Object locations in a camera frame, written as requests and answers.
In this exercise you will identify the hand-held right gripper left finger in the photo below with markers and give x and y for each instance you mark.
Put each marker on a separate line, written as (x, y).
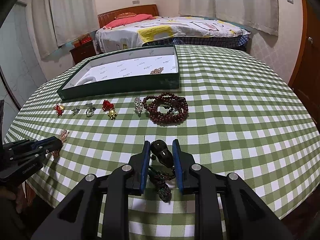
(144, 170)

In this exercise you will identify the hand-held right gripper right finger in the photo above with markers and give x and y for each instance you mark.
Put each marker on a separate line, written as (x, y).
(178, 170)

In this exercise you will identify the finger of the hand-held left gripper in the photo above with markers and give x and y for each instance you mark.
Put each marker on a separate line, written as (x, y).
(20, 145)
(53, 143)

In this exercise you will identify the pink gold hair clip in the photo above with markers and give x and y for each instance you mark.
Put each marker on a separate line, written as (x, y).
(63, 136)

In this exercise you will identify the black pendant with tassel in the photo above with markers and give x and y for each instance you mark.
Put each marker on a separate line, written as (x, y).
(162, 155)

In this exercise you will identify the rhinestone flower brooch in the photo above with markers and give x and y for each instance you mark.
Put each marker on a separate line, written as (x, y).
(75, 110)

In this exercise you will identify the red knot gold toad charm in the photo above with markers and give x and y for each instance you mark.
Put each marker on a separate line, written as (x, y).
(112, 113)

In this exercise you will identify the clear crystal brooch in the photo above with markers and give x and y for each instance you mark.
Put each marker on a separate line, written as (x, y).
(138, 105)

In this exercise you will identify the white shallow box tray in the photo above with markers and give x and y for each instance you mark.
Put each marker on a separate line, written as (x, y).
(120, 88)

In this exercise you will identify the small red gold charm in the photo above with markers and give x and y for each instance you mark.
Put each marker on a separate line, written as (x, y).
(60, 108)

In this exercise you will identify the green checkered tablecloth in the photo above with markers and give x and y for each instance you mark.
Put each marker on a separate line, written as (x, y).
(225, 130)

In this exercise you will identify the white translucent bangle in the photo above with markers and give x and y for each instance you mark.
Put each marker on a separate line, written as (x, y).
(91, 78)

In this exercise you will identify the dark wooden nightstand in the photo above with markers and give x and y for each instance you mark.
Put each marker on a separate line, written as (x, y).
(83, 52)

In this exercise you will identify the red boxes stack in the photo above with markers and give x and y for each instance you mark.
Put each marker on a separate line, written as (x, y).
(83, 39)

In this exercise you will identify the printed white yellow blanket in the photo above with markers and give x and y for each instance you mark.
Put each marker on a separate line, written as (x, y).
(175, 30)

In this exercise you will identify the orange patterned pillow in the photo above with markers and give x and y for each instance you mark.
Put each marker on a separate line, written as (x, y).
(125, 15)

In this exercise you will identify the pink blanket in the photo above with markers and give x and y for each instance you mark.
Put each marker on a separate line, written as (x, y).
(135, 20)

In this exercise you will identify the wooden headboard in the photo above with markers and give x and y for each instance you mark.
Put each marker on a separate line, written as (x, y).
(140, 10)

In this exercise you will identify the wooden door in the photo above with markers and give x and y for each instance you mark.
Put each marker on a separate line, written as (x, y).
(307, 75)

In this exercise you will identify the white wall socket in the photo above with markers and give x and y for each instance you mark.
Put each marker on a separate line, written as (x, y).
(135, 2)

